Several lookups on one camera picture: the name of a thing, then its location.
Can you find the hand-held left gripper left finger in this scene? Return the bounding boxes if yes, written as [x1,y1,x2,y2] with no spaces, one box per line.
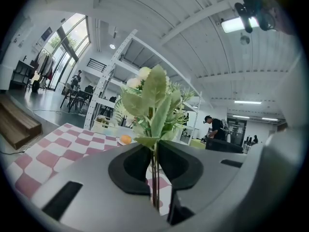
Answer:
[108,144,152,195]

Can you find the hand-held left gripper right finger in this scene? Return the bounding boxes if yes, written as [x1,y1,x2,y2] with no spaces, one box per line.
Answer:
[157,140,204,226]

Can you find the white flowers bunch green leaves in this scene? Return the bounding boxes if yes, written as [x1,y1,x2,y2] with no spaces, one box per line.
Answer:
[113,64,197,212]

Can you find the white plate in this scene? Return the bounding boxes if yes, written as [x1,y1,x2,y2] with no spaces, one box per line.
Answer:
[117,138,136,146]

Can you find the black monitor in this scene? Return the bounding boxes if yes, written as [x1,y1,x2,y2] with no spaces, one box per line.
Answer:
[205,137,244,154]

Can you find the white woven basket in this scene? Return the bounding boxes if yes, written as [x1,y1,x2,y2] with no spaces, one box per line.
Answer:
[91,114,119,134]

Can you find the pink white checkered tablecloth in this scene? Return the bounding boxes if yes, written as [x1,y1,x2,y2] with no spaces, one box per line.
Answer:
[6,123,172,216]

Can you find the long ceiling strip light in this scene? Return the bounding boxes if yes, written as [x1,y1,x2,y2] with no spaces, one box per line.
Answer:
[234,100,263,105]

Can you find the black metal railing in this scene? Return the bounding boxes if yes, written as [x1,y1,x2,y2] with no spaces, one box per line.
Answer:
[87,58,107,73]

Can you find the white metal shelving rack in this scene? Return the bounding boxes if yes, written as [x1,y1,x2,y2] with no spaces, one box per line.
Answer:
[83,29,206,145]

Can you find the wooden step box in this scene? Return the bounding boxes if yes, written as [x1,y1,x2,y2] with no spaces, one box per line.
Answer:
[0,98,43,151]

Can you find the clothes rack with garments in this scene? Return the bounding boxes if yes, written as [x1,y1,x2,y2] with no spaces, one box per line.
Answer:
[30,47,56,92]

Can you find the black desk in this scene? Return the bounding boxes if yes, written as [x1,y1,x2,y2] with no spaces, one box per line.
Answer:
[10,59,36,91]

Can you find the rectangular ceiling light panel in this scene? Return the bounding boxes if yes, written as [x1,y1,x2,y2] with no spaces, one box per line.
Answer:
[221,16,260,34]

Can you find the person's head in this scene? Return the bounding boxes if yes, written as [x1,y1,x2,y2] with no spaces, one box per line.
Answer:
[265,0,297,36]

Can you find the dark wall picture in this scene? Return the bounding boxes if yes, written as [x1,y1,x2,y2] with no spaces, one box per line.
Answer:
[40,26,53,42]

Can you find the black head-worn camera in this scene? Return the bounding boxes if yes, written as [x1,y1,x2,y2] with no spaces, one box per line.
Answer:
[234,0,277,34]

